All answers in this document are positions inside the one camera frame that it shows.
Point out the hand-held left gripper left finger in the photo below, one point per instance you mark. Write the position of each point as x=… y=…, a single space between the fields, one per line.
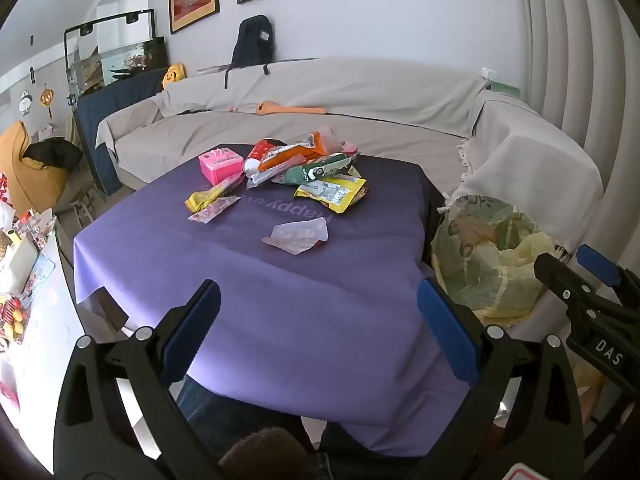
x=192 y=332

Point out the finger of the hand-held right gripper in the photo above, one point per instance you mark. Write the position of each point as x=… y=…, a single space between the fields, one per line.
x=565 y=280
x=597 y=264

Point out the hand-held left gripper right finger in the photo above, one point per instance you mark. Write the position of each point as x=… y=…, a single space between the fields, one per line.
x=447 y=332

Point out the pink patterned wrapper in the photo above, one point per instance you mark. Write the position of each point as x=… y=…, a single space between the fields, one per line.
x=212 y=210

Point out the yellow green wrapper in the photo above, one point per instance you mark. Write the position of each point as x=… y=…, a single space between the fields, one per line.
x=210 y=195

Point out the clear pink wrapper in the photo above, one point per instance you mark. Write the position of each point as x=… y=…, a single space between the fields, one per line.
x=297 y=235

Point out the silver wrapper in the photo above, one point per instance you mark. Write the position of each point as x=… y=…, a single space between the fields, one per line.
x=265 y=176

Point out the yellow snack packet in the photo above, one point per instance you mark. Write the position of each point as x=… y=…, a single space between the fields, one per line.
x=332 y=195

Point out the green white milk carton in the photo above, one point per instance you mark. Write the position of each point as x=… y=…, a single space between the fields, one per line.
x=315 y=170

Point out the orange white snack packet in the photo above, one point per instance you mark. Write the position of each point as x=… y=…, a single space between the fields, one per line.
x=320 y=142

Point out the person's jeans leg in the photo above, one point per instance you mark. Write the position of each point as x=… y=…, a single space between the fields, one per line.
x=225 y=410
x=360 y=452

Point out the purple tablecloth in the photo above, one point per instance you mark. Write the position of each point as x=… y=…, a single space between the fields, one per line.
x=280 y=310

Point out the brown fuzzy object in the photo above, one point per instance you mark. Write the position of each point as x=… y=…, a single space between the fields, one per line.
x=262 y=452

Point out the white side table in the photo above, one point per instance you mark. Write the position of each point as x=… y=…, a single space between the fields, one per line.
x=47 y=340

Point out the wooden stool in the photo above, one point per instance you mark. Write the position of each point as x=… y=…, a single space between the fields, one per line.
x=90 y=205

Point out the bright pink toy box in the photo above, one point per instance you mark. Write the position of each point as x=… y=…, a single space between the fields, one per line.
x=220 y=166

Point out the colourful snack pile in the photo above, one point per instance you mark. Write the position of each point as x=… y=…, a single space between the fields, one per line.
x=12 y=322

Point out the white curtain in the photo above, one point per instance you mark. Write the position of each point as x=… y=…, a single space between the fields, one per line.
x=575 y=60

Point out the light pink lidded box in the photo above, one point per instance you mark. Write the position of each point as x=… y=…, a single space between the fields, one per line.
x=349 y=147

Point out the orange beanbag chair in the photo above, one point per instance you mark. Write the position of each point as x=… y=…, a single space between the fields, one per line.
x=30 y=180

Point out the dark blue covered cabinet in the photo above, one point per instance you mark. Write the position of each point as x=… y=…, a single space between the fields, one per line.
x=105 y=125

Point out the black jacket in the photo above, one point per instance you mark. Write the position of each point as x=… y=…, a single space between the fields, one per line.
x=52 y=152

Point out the grey covered sofa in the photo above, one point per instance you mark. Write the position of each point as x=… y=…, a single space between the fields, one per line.
x=390 y=105

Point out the white bag red print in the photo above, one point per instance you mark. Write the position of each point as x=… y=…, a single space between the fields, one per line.
x=3 y=192

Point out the orange back scratcher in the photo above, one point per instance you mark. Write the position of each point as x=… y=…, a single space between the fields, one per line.
x=290 y=108

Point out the yellow plush toy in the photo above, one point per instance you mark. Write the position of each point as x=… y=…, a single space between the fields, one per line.
x=173 y=75

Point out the orange hanging ornament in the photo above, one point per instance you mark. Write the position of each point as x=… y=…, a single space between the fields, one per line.
x=47 y=95

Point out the glass fish tank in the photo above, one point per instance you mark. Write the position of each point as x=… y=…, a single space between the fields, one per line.
x=120 y=60

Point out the black backpack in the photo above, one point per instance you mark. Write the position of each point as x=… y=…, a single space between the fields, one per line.
x=254 y=42

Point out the panda wall clock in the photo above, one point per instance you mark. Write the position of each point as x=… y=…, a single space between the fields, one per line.
x=26 y=101

